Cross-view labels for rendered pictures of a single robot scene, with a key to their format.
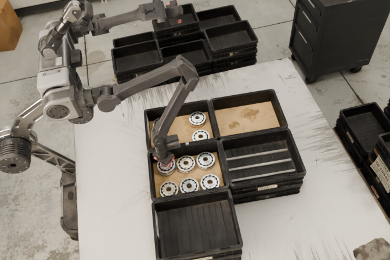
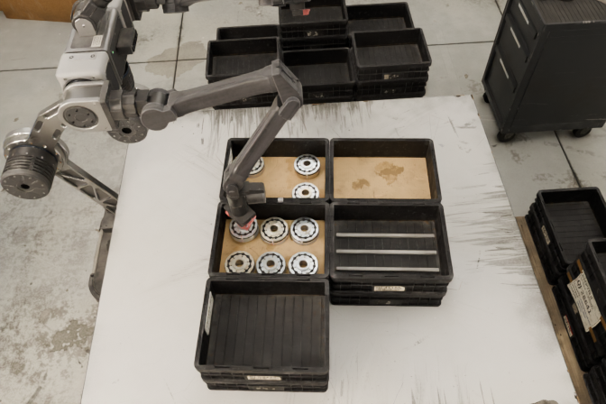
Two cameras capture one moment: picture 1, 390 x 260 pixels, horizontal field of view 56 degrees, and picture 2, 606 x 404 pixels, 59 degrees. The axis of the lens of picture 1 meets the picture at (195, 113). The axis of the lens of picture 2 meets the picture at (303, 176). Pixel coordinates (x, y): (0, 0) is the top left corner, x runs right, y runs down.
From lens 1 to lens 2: 20 cm
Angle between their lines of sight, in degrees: 5
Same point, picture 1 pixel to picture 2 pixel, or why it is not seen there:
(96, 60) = (192, 56)
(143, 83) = (214, 95)
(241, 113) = (375, 168)
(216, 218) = (301, 320)
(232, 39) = (393, 54)
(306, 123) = (476, 201)
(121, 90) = (179, 100)
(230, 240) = (315, 358)
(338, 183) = (504, 302)
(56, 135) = (113, 155)
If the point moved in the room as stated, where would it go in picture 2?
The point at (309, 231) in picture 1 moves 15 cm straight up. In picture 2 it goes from (442, 368) to (451, 353)
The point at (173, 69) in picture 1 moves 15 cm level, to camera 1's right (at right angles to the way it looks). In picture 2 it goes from (263, 81) to (319, 84)
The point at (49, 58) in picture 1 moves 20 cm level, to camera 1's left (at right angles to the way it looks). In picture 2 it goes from (85, 35) to (19, 32)
